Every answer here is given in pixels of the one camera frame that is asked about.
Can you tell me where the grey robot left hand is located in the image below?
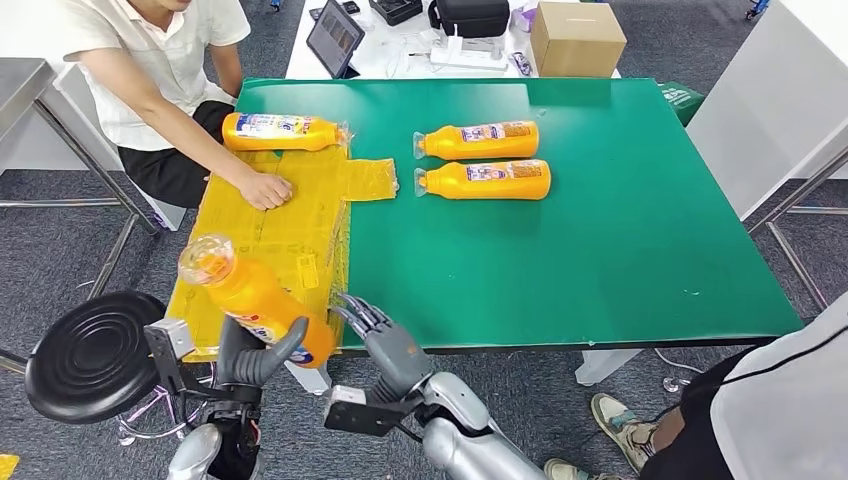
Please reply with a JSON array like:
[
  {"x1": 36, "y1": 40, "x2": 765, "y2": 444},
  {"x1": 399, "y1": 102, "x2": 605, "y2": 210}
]
[{"x1": 213, "y1": 314, "x2": 311, "y2": 389}]

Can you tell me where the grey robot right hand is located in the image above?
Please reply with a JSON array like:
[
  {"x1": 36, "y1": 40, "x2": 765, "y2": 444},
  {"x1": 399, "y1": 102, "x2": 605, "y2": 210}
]
[{"x1": 329, "y1": 292, "x2": 435, "y2": 405}]

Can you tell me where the seated person's right hand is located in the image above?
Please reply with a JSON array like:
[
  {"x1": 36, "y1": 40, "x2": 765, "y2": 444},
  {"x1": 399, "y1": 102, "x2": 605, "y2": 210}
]
[{"x1": 236, "y1": 172, "x2": 295, "y2": 212}]

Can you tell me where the orange detergent bottle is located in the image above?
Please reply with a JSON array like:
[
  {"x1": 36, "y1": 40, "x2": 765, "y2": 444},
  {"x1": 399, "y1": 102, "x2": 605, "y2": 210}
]
[
  {"x1": 177, "y1": 233, "x2": 338, "y2": 370},
  {"x1": 221, "y1": 112, "x2": 351, "y2": 154},
  {"x1": 411, "y1": 120, "x2": 541, "y2": 162},
  {"x1": 413, "y1": 158, "x2": 552, "y2": 202}
]

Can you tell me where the yellow plastic-wrapped board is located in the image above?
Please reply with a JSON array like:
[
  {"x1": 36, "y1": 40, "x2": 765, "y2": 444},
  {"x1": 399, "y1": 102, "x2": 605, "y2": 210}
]
[{"x1": 164, "y1": 125, "x2": 401, "y2": 364}]

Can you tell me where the white table leg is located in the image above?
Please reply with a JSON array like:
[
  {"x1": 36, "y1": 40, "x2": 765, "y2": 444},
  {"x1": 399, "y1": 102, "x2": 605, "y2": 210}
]
[
  {"x1": 574, "y1": 349, "x2": 641, "y2": 388},
  {"x1": 284, "y1": 360, "x2": 333, "y2": 397}
]

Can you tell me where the chrome stool base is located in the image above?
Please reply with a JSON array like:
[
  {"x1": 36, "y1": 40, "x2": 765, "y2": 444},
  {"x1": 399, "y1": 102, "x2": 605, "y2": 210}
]
[
  {"x1": 652, "y1": 347, "x2": 705, "y2": 393},
  {"x1": 115, "y1": 384, "x2": 200, "y2": 446}
]

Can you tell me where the black ridged round stool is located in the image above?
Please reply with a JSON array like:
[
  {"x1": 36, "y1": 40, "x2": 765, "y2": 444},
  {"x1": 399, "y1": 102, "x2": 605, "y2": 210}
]
[{"x1": 25, "y1": 291, "x2": 170, "y2": 425}]

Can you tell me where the seated person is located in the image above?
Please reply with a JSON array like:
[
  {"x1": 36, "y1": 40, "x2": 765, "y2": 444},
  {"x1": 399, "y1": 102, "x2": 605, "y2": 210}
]
[{"x1": 62, "y1": 0, "x2": 295, "y2": 212}]

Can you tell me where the dark tablet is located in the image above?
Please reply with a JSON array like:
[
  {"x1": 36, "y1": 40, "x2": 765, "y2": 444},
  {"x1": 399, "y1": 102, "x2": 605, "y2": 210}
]
[{"x1": 305, "y1": 0, "x2": 366, "y2": 79}]

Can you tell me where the pale green sneaker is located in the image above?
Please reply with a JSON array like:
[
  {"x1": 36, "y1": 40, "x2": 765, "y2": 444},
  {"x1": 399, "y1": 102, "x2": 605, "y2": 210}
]
[
  {"x1": 543, "y1": 458, "x2": 627, "y2": 480},
  {"x1": 590, "y1": 393, "x2": 657, "y2": 475}
]

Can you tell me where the black open tray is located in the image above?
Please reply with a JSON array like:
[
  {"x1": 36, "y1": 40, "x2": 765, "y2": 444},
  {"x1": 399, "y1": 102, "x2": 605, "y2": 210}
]
[{"x1": 368, "y1": 0, "x2": 425, "y2": 28}]

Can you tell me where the white power strip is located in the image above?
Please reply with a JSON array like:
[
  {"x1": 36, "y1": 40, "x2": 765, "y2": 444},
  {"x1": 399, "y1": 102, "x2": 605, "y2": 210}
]
[{"x1": 429, "y1": 25, "x2": 508, "y2": 72}]

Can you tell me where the green table mat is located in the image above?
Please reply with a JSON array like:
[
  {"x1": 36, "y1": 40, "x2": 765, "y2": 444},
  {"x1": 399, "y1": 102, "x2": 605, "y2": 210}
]
[{"x1": 233, "y1": 77, "x2": 805, "y2": 352}]

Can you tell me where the steel table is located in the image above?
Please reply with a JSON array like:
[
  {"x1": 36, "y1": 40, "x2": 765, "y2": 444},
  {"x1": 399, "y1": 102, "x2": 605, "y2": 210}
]
[{"x1": 0, "y1": 57, "x2": 164, "y2": 376}]

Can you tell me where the black carry case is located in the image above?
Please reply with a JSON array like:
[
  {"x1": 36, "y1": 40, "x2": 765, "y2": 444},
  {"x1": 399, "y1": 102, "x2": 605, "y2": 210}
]
[{"x1": 428, "y1": 0, "x2": 510, "y2": 39}]

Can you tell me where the brown cardboard box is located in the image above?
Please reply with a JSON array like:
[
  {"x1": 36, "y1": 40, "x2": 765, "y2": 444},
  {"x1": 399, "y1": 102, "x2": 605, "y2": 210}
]
[{"x1": 529, "y1": 1, "x2": 627, "y2": 79}]

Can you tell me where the green bag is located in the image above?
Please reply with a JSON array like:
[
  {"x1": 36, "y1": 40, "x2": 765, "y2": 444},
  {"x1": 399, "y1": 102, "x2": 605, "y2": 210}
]
[{"x1": 659, "y1": 80, "x2": 705, "y2": 127}]

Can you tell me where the standing person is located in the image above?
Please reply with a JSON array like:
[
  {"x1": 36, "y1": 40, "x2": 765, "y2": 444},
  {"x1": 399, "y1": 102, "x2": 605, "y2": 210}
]
[{"x1": 543, "y1": 291, "x2": 848, "y2": 480}]

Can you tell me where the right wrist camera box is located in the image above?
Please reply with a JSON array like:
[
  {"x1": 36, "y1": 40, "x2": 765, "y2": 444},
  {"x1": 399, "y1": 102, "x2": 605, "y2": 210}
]
[{"x1": 323, "y1": 385, "x2": 425, "y2": 439}]

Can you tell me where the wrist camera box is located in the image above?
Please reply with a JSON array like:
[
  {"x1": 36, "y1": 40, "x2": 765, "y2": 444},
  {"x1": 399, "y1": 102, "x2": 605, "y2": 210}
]
[
  {"x1": 143, "y1": 317, "x2": 200, "y2": 399},
  {"x1": 323, "y1": 385, "x2": 425, "y2": 439}
]

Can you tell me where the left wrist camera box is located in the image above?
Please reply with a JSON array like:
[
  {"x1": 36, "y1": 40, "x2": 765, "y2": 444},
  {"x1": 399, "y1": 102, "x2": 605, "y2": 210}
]
[{"x1": 143, "y1": 317, "x2": 200, "y2": 399}]

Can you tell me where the black thin cable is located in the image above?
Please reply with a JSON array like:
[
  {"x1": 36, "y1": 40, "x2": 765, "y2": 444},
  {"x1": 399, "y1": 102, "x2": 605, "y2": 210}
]
[{"x1": 720, "y1": 326, "x2": 848, "y2": 387}]

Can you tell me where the metal table frame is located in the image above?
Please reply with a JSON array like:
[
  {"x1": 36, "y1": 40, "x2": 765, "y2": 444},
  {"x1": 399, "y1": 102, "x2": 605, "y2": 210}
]
[{"x1": 748, "y1": 145, "x2": 848, "y2": 313}]

